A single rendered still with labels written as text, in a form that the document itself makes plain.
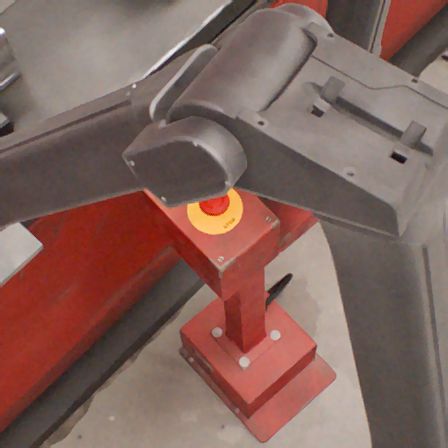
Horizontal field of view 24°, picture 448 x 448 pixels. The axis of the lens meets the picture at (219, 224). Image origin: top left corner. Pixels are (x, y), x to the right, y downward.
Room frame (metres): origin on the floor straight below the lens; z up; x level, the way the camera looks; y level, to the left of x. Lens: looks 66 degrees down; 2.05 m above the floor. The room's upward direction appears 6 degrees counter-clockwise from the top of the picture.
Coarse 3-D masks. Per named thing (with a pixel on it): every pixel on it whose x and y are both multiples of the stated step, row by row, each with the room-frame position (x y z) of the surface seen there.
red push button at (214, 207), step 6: (216, 198) 0.58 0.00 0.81; (222, 198) 0.58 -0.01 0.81; (228, 198) 0.58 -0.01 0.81; (204, 204) 0.57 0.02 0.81; (210, 204) 0.57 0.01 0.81; (216, 204) 0.57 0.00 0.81; (222, 204) 0.57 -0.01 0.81; (228, 204) 0.57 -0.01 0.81; (204, 210) 0.56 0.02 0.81; (210, 210) 0.56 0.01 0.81; (216, 210) 0.56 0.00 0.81; (222, 210) 0.56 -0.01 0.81
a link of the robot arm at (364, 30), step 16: (336, 0) 0.60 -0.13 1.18; (352, 0) 0.59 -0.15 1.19; (368, 0) 0.58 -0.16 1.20; (384, 0) 0.59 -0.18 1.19; (336, 16) 0.59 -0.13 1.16; (352, 16) 0.58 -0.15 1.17; (368, 16) 0.58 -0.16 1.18; (384, 16) 0.59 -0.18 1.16; (336, 32) 0.59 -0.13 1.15; (352, 32) 0.58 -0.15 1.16; (368, 32) 0.57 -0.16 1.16; (368, 48) 0.57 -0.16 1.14
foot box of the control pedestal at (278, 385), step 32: (192, 320) 0.65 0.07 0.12; (288, 320) 0.63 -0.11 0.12; (192, 352) 0.61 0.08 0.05; (224, 352) 0.58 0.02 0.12; (288, 352) 0.57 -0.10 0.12; (224, 384) 0.53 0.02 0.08; (256, 384) 0.52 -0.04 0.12; (288, 384) 0.54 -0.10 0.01; (320, 384) 0.53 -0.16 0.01; (256, 416) 0.48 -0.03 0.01; (288, 416) 0.48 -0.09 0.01
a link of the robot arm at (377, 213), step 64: (256, 64) 0.28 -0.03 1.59; (320, 64) 0.28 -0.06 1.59; (384, 64) 0.28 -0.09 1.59; (256, 128) 0.24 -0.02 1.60; (320, 128) 0.24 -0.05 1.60; (384, 128) 0.24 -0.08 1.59; (256, 192) 0.23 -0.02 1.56; (320, 192) 0.21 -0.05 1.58; (384, 192) 0.20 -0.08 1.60; (384, 256) 0.20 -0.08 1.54; (384, 320) 0.18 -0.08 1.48; (384, 384) 0.16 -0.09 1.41
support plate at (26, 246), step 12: (12, 228) 0.48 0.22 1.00; (24, 228) 0.48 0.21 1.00; (0, 240) 0.46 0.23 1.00; (12, 240) 0.46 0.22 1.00; (24, 240) 0.46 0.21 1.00; (36, 240) 0.46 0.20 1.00; (0, 252) 0.45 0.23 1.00; (12, 252) 0.45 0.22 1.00; (24, 252) 0.45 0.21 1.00; (36, 252) 0.45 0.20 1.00; (0, 264) 0.44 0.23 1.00; (12, 264) 0.44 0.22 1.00; (24, 264) 0.44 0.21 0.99; (0, 276) 0.42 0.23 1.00
